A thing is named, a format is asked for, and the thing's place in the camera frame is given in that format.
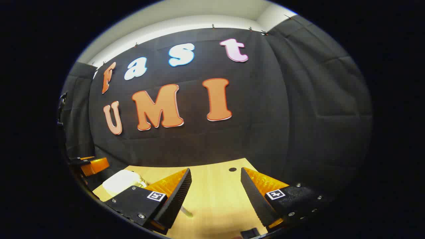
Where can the grey green gradient tube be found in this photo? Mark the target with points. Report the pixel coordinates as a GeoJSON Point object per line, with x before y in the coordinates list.
{"type": "Point", "coordinates": [187, 211]}

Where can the pale yellow suitcase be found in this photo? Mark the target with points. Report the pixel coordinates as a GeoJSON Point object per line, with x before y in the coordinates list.
{"type": "Point", "coordinates": [121, 181]}

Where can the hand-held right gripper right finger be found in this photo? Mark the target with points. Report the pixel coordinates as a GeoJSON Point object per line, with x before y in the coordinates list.
{"type": "Point", "coordinates": [254, 196]}

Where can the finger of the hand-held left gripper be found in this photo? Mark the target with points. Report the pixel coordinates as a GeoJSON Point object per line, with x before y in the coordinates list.
{"type": "Point", "coordinates": [83, 161]}
{"type": "Point", "coordinates": [96, 166]}

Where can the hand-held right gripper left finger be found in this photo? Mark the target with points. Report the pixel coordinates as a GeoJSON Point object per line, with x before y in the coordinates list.
{"type": "Point", "coordinates": [177, 199]}

